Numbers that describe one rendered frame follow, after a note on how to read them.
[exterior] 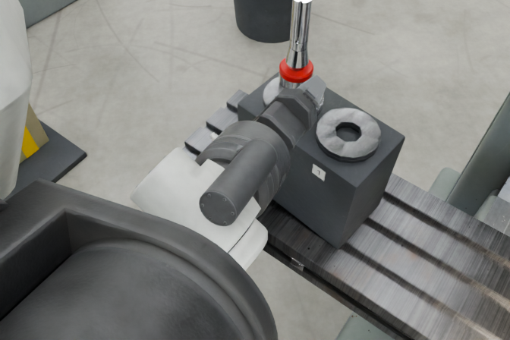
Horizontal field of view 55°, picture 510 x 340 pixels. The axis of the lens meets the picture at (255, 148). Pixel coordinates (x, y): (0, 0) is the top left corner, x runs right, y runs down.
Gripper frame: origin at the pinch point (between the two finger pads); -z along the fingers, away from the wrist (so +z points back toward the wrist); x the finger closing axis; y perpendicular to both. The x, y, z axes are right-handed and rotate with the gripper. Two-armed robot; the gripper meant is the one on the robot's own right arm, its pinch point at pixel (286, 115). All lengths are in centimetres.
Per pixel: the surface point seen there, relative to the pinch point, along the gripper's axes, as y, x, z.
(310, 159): -6.8, -3.6, -1.8
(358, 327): -63, -67, -50
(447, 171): -63, -40, -113
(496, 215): -42, -2, -28
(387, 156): -14.1, 2.8, -5.7
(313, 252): -18.8, -17.7, -4.1
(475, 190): -47, -12, -52
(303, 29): 6.0, 8.8, -3.3
